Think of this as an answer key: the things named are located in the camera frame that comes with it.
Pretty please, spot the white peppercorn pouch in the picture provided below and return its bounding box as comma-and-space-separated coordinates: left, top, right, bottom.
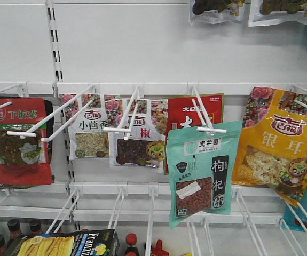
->
108, 99, 168, 173

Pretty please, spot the white dried fruit pouch left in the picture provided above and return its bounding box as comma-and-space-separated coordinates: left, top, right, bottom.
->
189, 0, 245, 24

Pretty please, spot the white fennel seed pouch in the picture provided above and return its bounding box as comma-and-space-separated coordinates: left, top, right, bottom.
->
68, 94, 121, 161

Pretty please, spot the black Franzzi cookie box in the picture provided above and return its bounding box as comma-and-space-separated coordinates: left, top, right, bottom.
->
4, 229, 119, 256

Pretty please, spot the white peg hook far left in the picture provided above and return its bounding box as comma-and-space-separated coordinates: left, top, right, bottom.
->
0, 83, 45, 139

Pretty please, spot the red pickled vegetable pouch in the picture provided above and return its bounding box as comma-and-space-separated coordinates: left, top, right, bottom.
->
0, 97, 54, 186

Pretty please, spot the dark pouch behind red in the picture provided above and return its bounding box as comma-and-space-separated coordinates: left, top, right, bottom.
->
0, 96, 55, 190

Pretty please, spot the yellow white fungus pouch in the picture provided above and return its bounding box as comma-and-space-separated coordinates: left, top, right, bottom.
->
232, 87, 307, 206

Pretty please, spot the white dried fruit pouch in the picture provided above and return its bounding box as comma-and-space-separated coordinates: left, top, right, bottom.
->
189, 0, 245, 24
248, 0, 307, 27

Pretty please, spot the red sauce squeeze pouch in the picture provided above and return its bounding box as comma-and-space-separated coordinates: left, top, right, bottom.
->
151, 239, 169, 256

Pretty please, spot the teal goji berry pouch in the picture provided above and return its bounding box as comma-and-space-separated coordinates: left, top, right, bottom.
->
166, 121, 241, 228

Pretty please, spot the white slotted shelf upright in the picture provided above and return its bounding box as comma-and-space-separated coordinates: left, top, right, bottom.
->
46, 0, 64, 82

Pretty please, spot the red cap sauce bottle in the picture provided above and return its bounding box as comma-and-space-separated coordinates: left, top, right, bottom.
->
125, 233, 139, 256

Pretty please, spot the white dried fruit pouch right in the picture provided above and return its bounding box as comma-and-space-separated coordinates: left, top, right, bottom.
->
248, 0, 307, 27

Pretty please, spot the white peg hook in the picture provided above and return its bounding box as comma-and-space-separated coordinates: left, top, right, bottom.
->
192, 85, 227, 136
103, 85, 140, 141
0, 83, 45, 139
7, 84, 99, 142

